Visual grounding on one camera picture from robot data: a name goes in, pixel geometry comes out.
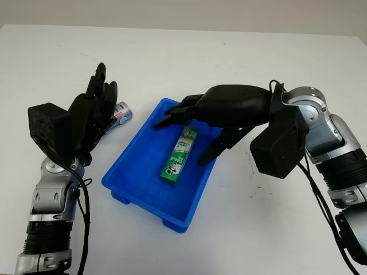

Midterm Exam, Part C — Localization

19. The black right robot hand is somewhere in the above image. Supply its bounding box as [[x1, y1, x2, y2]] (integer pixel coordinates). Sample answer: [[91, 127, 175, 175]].
[[153, 84, 276, 167]]

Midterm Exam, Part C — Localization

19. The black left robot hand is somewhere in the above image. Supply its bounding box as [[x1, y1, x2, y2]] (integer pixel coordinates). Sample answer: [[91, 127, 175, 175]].
[[67, 62, 119, 167]]

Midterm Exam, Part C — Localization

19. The silver purple printed can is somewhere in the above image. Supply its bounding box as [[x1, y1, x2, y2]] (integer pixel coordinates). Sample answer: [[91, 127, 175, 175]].
[[104, 100, 134, 136]]

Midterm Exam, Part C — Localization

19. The green toothpaste box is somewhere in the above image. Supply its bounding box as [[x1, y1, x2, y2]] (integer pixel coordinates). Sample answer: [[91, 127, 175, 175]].
[[159, 125, 200, 187]]

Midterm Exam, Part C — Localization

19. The blue plastic tray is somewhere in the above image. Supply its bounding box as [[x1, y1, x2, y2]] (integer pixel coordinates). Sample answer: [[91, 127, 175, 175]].
[[101, 97, 223, 235]]

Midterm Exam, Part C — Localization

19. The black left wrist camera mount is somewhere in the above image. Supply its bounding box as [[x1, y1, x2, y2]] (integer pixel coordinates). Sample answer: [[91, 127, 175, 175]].
[[28, 102, 73, 164]]

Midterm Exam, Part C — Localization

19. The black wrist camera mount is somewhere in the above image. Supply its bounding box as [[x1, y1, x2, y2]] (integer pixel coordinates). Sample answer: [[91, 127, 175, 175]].
[[249, 103, 311, 179], [28, 102, 73, 164]]

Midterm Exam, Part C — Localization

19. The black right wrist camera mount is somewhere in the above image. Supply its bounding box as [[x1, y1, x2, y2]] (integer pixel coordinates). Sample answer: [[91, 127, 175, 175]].
[[249, 103, 311, 179]]

